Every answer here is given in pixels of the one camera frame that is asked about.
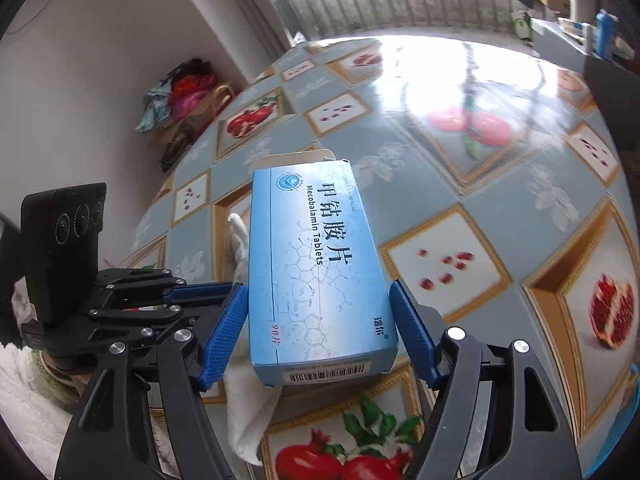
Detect fuzzy green white blanket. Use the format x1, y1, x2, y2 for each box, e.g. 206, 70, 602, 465
0, 280, 91, 441

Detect white tissue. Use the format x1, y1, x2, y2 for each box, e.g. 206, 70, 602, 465
225, 212, 286, 467

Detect balcony railing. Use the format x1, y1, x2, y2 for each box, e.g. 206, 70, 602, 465
287, 0, 531, 41

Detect grey curtain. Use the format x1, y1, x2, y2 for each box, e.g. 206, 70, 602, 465
240, 0, 301, 51

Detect blue bottle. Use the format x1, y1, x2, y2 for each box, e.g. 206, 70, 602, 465
595, 9, 617, 56

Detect pile of colourful clothes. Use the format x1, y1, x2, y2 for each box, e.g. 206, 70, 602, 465
135, 59, 218, 133

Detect blue medicine box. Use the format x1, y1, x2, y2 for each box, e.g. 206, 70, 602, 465
248, 149, 399, 388

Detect grey cabinet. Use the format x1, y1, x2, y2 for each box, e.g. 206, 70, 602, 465
530, 17, 640, 126

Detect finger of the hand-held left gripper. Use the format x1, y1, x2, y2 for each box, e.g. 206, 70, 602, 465
97, 267, 241, 307
86, 304, 202, 357

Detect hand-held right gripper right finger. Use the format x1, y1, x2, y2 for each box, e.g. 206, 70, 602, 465
387, 280, 583, 480

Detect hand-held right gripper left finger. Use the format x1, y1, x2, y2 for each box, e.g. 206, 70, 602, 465
52, 285, 251, 480

